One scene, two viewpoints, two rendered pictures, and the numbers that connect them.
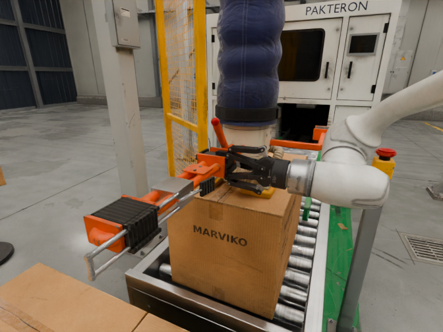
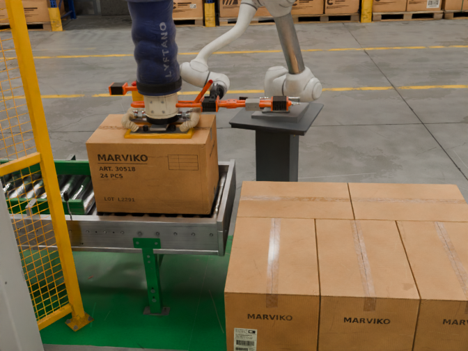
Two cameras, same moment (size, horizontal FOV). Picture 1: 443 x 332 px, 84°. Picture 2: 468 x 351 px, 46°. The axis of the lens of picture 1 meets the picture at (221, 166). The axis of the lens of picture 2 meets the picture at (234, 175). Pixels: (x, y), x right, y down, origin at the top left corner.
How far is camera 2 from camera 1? 296 cm
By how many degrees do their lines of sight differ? 96
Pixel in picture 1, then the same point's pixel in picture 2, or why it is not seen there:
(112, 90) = not seen: outside the picture
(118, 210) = (281, 99)
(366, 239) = not seen: hidden behind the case
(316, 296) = not seen: hidden behind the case
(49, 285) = (243, 267)
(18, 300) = (262, 272)
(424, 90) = (224, 42)
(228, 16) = (171, 26)
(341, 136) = (205, 68)
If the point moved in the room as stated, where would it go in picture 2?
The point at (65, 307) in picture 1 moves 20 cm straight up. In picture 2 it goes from (253, 248) to (253, 211)
